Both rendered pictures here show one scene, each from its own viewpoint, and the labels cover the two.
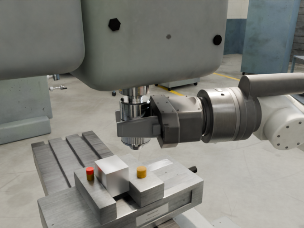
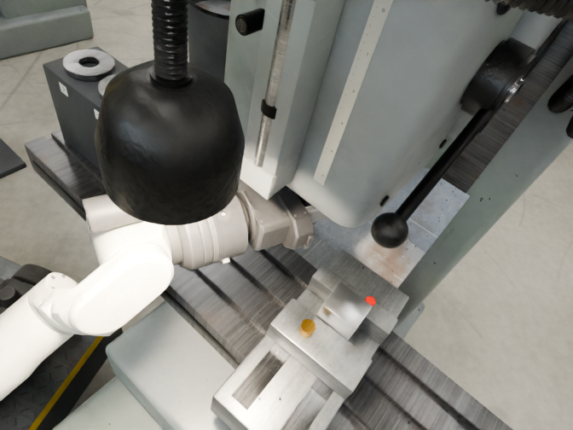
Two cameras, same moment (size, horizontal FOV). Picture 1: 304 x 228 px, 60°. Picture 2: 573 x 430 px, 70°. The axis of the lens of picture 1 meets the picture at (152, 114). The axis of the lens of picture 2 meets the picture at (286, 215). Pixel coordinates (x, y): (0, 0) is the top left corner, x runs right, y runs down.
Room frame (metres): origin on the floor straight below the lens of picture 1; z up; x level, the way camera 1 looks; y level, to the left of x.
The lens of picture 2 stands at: (0.69, -0.19, 1.62)
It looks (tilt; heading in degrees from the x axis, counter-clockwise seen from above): 49 degrees down; 148
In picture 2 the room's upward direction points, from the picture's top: 17 degrees clockwise
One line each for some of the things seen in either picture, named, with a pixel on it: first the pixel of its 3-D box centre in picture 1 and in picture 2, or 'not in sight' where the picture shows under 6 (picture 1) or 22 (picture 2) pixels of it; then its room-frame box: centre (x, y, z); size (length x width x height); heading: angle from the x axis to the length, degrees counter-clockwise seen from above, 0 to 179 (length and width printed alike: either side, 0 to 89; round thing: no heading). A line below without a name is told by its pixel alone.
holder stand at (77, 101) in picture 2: not in sight; (112, 118); (-0.04, -0.20, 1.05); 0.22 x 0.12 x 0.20; 33
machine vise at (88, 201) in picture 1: (125, 194); (321, 343); (0.50, 0.06, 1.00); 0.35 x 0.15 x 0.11; 124
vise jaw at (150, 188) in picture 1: (135, 177); (317, 346); (0.51, 0.04, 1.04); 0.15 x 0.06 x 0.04; 34
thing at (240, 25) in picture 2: not in sight; (269, 15); (0.41, -0.08, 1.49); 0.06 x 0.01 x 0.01; 121
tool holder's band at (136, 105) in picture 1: (135, 102); not in sight; (0.38, 0.03, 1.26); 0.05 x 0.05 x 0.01
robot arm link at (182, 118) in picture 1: (192, 118); (245, 216); (0.39, -0.06, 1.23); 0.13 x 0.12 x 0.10; 10
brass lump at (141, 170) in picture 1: (141, 172); (307, 328); (0.49, 0.02, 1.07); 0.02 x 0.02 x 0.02
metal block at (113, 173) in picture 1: (111, 175); (342, 314); (0.48, 0.09, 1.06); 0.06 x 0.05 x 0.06; 34
